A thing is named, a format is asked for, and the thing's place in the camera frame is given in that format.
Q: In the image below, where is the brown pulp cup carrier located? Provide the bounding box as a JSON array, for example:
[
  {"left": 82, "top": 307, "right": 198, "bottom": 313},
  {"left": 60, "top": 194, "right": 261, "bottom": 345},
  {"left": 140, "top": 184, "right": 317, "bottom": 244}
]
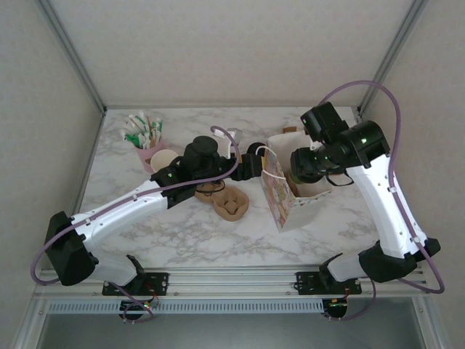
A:
[{"left": 194, "top": 181, "right": 250, "bottom": 223}]

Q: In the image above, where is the white paper gift bag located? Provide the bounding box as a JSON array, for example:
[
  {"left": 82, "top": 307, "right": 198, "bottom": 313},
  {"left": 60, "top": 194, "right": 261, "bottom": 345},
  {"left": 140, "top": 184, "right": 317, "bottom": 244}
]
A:
[{"left": 254, "top": 131, "right": 333, "bottom": 233}]

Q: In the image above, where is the stack of paper cups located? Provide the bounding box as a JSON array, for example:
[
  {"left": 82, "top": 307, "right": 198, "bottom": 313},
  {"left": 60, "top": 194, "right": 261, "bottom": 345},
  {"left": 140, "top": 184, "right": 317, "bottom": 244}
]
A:
[{"left": 150, "top": 149, "right": 181, "bottom": 175}]

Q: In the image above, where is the pink holder cup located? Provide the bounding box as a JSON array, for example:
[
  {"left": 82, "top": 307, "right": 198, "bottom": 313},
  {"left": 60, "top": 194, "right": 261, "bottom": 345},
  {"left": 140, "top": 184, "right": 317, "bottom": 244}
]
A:
[{"left": 136, "top": 140, "right": 167, "bottom": 175}]

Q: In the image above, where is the aluminium side table rail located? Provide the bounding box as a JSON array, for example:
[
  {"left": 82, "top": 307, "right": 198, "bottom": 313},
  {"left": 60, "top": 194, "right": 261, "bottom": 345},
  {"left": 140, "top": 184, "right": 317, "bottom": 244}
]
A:
[
  {"left": 354, "top": 108, "right": 405, "bottom": 268},
  {"left": 74, "top": 108, "right": 107, "bottom": 270}
]

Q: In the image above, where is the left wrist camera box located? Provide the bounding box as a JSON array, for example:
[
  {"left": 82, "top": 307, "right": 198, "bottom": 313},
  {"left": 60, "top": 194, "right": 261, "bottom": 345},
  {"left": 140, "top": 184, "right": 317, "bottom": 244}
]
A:
[{"left": 224, "top": 127, "right": 243, "bottom": 160}]

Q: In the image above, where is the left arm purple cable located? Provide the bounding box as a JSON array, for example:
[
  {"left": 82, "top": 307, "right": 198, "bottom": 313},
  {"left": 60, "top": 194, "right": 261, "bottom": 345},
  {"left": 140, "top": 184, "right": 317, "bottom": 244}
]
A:
[{"left": 31, "top": 126, "right": 240, "bottom": 324}]

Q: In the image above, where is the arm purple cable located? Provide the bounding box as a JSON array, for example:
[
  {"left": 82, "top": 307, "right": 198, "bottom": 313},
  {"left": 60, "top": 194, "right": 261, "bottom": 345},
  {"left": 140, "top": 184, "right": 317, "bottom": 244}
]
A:
[
  {"left": 321, "top": 80, "right": 446, "bottom": 323},
  {"left": 31, "top": 126, "right": 240, "bottom": 324}
]

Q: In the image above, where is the aluminium rear table rail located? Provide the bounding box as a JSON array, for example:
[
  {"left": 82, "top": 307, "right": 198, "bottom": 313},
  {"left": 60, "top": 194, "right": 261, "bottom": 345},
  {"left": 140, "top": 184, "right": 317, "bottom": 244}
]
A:
[{"left": 104, "top": 104, "right": 360, "bottom": 110}]

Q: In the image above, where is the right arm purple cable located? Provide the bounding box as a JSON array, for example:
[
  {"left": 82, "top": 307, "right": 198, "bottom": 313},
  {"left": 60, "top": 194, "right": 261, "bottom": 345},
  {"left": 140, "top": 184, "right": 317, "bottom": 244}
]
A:
[{"left": 321, "top": 80, "right": 446, "bottom": 323}]

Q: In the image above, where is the aluminium corner post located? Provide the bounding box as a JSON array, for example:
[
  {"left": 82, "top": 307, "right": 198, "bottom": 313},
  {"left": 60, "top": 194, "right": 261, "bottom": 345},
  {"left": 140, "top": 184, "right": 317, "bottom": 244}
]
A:
[
  {"left": 357, "top": 0, "right": 429, "bottom": 116},
  {"left": 38, "top": 0, "right": 107, "bottom": 114}
]

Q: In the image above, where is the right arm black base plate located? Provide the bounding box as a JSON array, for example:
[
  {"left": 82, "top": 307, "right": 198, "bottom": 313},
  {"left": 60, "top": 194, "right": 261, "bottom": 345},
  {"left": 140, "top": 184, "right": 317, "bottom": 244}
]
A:
[{"left": 296, "top": 270, "right": 363, "bottom": 297}]

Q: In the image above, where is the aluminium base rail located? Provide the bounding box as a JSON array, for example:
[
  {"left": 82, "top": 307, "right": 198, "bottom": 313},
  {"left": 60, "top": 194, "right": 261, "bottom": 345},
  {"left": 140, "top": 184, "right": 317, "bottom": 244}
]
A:
[{"left": 34, "top": 267, "right": 432, "bottom": 301}]

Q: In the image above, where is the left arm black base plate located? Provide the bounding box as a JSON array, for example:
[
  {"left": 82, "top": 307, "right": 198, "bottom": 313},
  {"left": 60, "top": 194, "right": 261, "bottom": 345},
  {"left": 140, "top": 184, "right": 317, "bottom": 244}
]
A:
[{"left": 102, "top": 271, "right": 170, "bottom": 297}]

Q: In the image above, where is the grey slotted cable duct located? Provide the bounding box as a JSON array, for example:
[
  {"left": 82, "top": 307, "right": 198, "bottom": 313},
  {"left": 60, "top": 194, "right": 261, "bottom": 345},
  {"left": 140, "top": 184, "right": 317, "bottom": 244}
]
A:
[{"left": 46, "top": 300, "right": 325, "bottom": 315}]

